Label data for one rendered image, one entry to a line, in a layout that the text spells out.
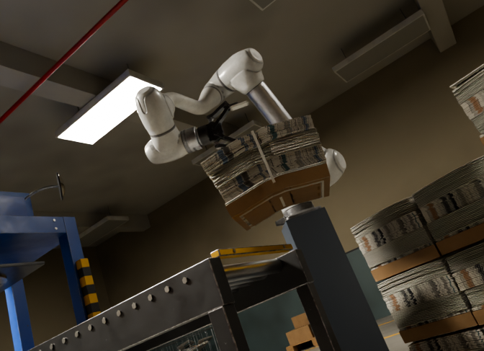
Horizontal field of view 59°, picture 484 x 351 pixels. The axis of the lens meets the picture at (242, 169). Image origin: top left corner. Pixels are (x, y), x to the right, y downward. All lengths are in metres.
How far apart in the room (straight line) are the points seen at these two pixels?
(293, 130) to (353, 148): 7.35
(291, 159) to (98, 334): 0.78
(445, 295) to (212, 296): 0.83
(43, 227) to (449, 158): 7.03
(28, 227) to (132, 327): 1.36
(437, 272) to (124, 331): 1.01
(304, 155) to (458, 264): 0.60
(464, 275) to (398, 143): 7.07
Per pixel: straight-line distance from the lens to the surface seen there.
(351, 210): 8.66
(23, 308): 3.09
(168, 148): 1.61
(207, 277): 1.10
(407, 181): 8.43
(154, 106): 1.56
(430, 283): 1.64
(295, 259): 1.53
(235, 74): 1.99
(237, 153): 1.43
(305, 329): 8.04
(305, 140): 1.42
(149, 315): 1.24
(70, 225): 2.69
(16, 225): 2.52
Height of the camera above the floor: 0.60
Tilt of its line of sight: 20 degrees up
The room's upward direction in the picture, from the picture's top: 21 degrees counter-clockwise
